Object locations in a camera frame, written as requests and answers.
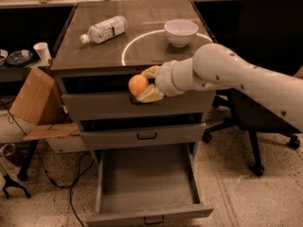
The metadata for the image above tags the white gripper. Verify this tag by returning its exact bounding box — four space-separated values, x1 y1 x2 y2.
136 61 183 103

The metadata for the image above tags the orange fruit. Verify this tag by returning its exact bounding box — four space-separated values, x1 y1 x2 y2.
128 75 150 96

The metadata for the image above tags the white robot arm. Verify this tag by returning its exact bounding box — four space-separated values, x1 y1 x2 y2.
132 44 303 131

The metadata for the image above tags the grey top drawer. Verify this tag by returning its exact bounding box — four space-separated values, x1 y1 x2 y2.
62 74 214 120

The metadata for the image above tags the grey drawer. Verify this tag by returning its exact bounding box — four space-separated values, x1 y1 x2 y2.
87 144 213 227
62 74 214 120
81 113 205 150

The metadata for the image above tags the grey middle drawer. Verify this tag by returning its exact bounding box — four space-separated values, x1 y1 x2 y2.
81 113 205 150

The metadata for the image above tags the grey drawer cabinet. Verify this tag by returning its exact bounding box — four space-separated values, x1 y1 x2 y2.
50 0 224 156

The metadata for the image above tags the grey bottom drawer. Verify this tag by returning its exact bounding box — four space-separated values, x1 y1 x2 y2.
87 144 213 227

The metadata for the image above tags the white ceramic bowl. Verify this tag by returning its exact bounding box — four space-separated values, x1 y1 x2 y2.
164 19 199 47

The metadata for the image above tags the white plastic bottle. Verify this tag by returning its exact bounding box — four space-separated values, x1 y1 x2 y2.
80 15 128 44

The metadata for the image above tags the brown cardboard box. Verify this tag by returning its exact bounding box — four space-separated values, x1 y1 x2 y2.
9 68 86 153

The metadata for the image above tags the white paper cup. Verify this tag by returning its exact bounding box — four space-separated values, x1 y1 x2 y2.
33 42 51 61

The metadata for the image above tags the dark blue plate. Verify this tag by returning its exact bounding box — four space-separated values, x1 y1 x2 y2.
7 49 33 67

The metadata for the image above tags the black office chair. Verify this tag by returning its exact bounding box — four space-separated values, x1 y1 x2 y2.
196 0 303 176

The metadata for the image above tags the low grey side shelf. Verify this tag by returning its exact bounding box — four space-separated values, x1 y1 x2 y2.
0 61 52 82

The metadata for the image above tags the white bowl at left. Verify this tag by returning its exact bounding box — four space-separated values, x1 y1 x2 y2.
0 49 8 67

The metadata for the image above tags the black table leg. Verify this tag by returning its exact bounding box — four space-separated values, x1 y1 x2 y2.
17 140 38 182

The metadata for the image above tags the black tripod stand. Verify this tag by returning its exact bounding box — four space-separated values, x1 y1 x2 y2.
0 163 30 199

